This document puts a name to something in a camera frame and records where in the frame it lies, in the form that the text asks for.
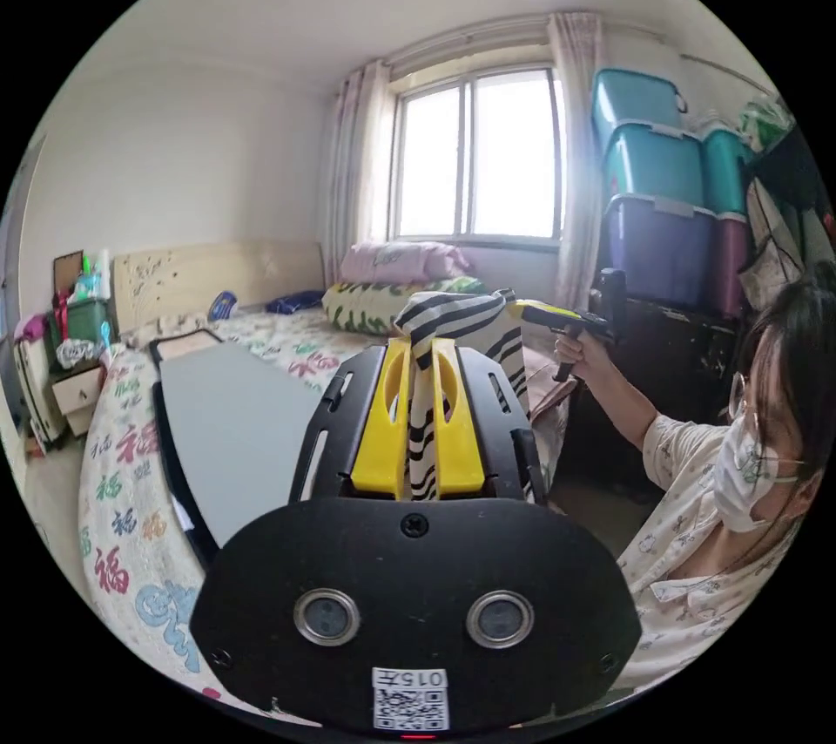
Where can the nightstand with green box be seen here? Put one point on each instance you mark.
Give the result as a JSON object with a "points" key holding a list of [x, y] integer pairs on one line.
{"points": [[78, 391]]}

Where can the black and white striped t-shirt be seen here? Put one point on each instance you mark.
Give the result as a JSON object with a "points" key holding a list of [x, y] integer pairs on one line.
{"points": [[451, 316]]}

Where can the blue patterned pouch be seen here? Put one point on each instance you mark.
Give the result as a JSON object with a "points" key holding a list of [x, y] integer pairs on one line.
{"points": [[222, 306]]}

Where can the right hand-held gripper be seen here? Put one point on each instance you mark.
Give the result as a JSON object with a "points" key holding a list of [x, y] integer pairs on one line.
{"points": [[581, 326]]}

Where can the pale pink curtain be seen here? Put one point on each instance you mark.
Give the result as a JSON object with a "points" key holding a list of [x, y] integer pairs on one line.
{"points": [[356, 169], [578, 169]]}

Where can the person's right forearm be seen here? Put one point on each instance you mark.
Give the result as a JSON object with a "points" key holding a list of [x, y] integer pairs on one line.
{"points": [[624, 401]]}

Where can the pink folded quilt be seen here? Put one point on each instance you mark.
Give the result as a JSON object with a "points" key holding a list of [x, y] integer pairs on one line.
{"points": [[405, 260]]}

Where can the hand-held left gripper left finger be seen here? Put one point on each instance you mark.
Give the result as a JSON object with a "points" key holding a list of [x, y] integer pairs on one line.
{"points": [[382, 430]]}

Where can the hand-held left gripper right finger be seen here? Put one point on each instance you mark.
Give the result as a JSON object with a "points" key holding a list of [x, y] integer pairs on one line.
{"points": [[457, 443]]}

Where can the person's body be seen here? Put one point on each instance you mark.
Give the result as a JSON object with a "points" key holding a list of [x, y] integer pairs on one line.
{"points": [[705, 535]]}

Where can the green leaf print pillow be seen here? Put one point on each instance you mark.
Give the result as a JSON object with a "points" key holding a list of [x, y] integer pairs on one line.
{"points": [[366, 306]]}

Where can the grey folding board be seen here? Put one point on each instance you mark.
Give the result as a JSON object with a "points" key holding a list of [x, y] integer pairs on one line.
{"points": [[242, 424]]}

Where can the person's right hand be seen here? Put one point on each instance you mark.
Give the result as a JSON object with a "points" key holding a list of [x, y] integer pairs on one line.
{"points": [[588, 358]]}

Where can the white suitcase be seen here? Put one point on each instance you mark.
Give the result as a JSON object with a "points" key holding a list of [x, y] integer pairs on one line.
{"points": [[36, 384]]}

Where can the dark blue bag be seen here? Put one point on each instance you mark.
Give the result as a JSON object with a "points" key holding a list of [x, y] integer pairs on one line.
{"points": [[294, 303]]}

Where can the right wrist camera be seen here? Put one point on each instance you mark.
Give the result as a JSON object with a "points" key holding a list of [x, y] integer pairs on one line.
{"points": [[613, 296]]}

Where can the window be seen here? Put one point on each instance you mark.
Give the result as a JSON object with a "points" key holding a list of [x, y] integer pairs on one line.
{"points": [[483, 156]]}

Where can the bed with printed sheet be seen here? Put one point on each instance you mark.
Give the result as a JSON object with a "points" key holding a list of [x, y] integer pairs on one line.
{"points": [[130, 528]]}

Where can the dark cabinet with storage boxes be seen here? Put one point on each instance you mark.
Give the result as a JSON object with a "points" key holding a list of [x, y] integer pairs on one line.
{"points": [[653, 247]]}

